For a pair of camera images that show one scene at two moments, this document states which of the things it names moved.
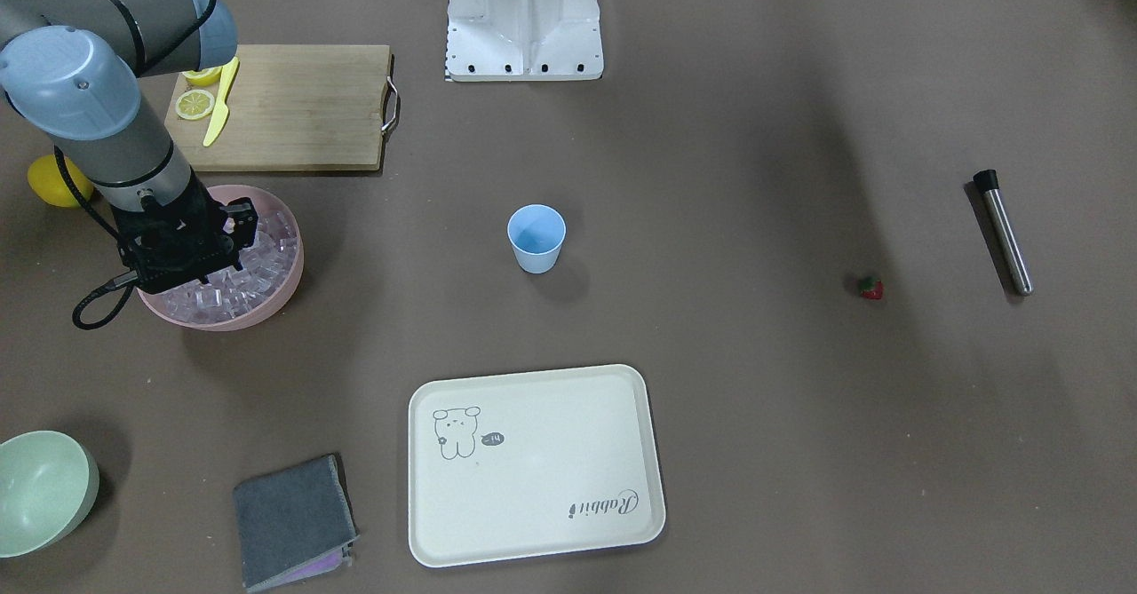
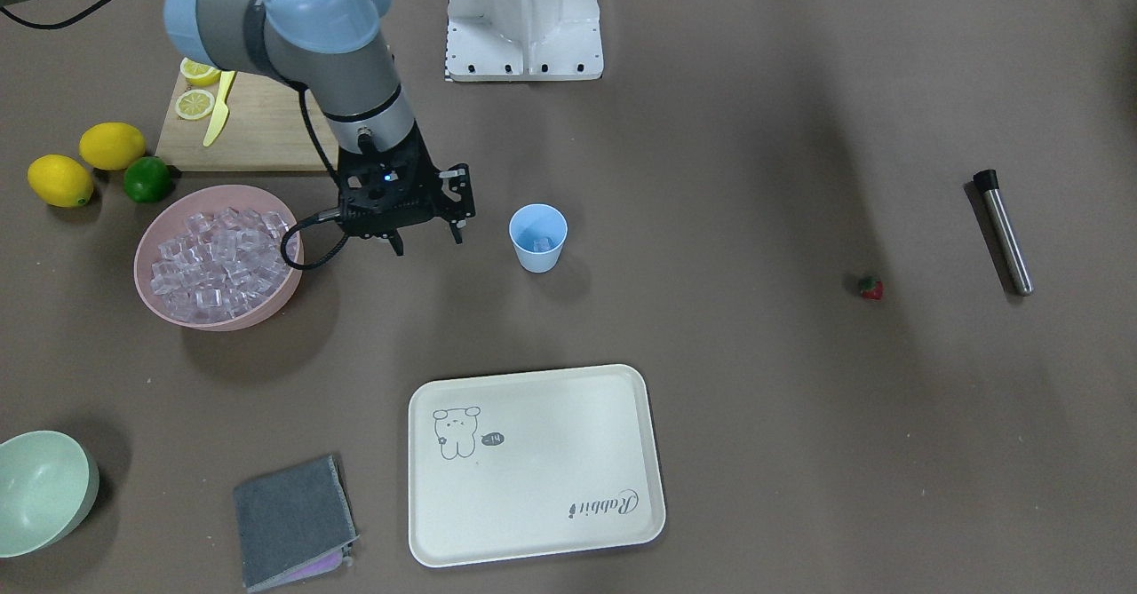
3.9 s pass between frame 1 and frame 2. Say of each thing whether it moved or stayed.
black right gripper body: moved
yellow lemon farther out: stayed
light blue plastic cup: stayed
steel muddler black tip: stayed
